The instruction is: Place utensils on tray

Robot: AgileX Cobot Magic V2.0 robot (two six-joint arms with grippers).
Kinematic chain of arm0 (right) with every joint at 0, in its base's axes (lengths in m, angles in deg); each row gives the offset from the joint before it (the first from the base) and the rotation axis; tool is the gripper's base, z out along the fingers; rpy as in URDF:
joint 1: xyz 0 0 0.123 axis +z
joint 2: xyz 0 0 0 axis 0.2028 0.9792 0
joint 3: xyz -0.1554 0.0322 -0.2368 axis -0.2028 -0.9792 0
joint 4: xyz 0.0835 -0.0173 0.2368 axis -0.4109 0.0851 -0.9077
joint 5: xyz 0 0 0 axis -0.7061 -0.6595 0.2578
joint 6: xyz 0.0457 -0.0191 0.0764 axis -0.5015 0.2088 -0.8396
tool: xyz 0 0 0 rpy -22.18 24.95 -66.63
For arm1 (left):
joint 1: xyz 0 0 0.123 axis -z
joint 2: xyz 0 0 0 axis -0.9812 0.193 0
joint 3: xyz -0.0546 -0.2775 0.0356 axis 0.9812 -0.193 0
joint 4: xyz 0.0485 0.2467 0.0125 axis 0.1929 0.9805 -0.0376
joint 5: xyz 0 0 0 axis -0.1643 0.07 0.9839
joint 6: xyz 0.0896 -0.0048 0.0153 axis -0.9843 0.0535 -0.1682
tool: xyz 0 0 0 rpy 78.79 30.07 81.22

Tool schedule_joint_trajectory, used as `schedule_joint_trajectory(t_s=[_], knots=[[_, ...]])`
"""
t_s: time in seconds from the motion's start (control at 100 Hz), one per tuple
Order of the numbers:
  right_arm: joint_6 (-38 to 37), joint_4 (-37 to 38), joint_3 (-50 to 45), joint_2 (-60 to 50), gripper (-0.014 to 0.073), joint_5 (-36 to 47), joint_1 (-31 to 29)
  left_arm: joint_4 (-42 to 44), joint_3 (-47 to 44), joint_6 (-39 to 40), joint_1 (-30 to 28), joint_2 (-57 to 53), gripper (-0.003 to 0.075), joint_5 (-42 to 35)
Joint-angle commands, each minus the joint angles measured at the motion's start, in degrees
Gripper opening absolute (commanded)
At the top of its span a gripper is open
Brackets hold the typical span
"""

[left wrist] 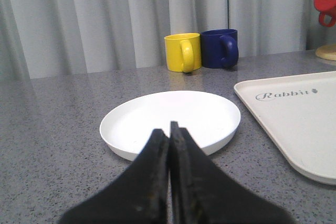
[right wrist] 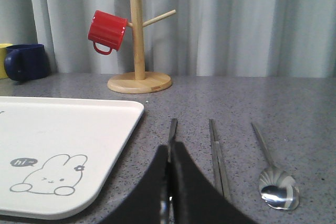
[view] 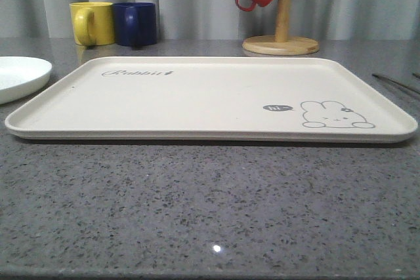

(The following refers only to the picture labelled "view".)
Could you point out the silver chopstick pair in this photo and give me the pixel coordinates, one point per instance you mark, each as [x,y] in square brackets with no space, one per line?
[395,82]

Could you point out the white round plate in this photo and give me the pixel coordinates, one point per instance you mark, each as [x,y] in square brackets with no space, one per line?
[22,76]

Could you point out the cream rabbit serving tray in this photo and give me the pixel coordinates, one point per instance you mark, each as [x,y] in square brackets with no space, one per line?
[212,98]

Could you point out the wooden mug tree stand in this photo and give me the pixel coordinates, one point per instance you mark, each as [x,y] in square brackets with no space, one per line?
[281,43]

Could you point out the dark blue mug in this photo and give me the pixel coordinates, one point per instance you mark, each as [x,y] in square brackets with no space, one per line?
[135,24]

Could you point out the yellow mug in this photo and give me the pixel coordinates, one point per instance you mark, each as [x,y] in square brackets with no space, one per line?
[93,23]

